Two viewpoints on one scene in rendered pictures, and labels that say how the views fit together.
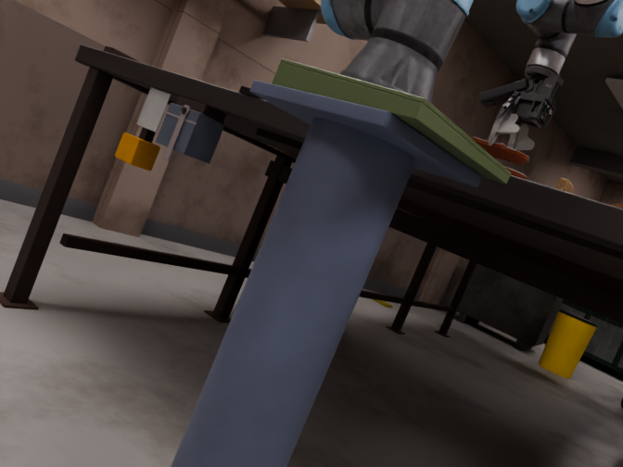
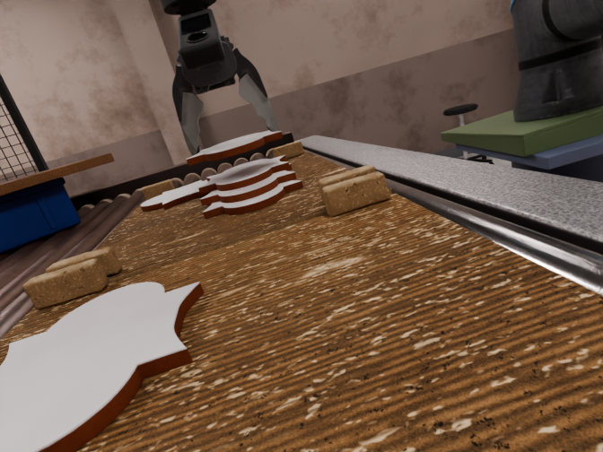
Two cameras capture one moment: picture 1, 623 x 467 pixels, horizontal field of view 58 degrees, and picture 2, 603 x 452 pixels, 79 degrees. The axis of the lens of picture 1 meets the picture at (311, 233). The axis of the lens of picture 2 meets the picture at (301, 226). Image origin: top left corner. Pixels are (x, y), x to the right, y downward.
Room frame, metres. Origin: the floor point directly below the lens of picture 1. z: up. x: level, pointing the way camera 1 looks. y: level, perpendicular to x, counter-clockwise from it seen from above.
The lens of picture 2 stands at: (1.67, 0.10, 1.05)
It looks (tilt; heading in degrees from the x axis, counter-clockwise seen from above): 19 degrees down; 227
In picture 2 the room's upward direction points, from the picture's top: 16 degrees counter-clockwise
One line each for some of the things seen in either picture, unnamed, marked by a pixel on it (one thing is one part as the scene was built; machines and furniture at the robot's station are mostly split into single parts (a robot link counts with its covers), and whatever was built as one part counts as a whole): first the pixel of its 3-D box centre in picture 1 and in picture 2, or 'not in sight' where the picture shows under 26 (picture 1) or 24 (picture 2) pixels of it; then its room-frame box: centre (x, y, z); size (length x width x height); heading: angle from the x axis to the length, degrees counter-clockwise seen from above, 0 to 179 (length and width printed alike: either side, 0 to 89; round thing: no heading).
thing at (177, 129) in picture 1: (187, 133); not in sight; (1.59, 0.43, 0.77); 0.14 x 0.11 x 0.18; 54
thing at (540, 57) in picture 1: (544, 65); not in sight; (1.34, -0.35, 1.22); 0.08 x 0.08 x 0.05
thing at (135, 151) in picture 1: (146, 127); not in sight; (1.69, 0.58, 0.74); 0.09 x 0.08 x 0.24; 54
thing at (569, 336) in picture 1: (565, 344); not in sight; (5.87, -2.90, 0.31); 0.40 x 0.40 x 0.63
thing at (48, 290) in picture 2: not in sight; (67, 283); (1.62, -0.26, 0.95); 0.06 x 0.02 x 0.03; 142
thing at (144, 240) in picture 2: not in sight; (228, 202); (1.38, -0.36, 0.93); 0.41 x 0.35 x 0.02; 53
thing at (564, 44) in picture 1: (558, 31); not in sight; (1.34, -0.35, 1.30); 0.09 x 0.08 x 0.11; 134
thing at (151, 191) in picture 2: not in sight; (158, 190); (1.37, -0.60, 0.95); 0.06 x 0.02 x 0.03; 143
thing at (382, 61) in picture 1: (392, 78); (560, 80); (0.87, -0.02, 0.95); 0.15 x 0.15 x 0.10
